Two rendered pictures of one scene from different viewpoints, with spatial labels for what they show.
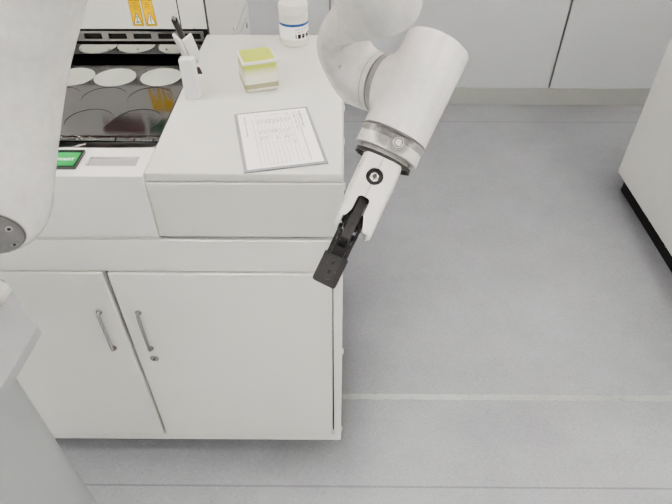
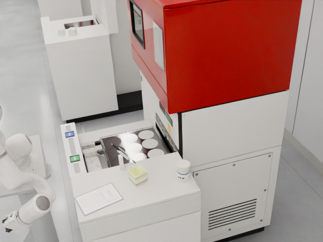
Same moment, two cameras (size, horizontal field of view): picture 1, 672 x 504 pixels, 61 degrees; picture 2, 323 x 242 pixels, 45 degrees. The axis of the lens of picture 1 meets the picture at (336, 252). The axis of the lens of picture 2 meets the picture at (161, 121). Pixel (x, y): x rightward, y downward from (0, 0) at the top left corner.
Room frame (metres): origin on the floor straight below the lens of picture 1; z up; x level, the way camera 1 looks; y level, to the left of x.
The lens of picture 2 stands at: (0.85, -1.38, 2.35)
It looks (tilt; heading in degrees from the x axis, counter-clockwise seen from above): 33 degrees down; 74
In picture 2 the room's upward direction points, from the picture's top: 3 degrees counter-clockwise
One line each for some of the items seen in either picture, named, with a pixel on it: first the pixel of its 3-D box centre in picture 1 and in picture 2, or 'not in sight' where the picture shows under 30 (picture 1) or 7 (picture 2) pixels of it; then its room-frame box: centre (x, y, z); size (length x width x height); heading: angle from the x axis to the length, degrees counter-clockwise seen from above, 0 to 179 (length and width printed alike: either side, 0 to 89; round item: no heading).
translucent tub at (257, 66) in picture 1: (257, 69); (137, 175); (1.15, 0.17, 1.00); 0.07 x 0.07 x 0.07; 18
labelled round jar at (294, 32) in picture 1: (293, 22); (183, 170); (1.39, 0.10, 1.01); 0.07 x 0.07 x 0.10
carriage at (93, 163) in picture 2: not in sight; (93, 163); (0.96, 0.53, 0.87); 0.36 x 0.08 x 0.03; 90
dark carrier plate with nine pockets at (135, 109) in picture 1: (104, 98); (134, 148); (1.22, 0.54, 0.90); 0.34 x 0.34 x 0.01; 0
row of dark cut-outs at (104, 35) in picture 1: (117, 35); (166, 131); (1.44, 0.56, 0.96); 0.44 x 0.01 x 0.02; 90
